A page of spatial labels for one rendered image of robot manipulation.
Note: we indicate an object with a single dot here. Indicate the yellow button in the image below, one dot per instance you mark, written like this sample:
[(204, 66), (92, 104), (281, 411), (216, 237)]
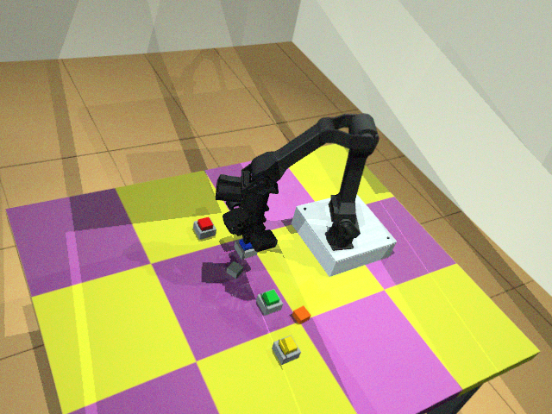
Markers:
[(286, 349)]

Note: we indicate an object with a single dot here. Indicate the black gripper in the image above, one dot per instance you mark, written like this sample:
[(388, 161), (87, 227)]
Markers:
[(259, 238)]

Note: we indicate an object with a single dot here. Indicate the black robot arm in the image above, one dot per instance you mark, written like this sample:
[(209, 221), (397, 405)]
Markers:
[(267, 169)]

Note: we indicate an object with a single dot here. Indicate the blue button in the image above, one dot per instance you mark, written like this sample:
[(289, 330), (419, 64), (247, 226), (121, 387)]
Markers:
[(244, 250)]

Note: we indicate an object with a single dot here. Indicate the red button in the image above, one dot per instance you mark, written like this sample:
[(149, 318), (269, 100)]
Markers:
[(204, 228)]

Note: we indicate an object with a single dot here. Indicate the orange block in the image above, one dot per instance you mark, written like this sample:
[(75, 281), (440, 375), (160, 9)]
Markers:
[(301, 315)]

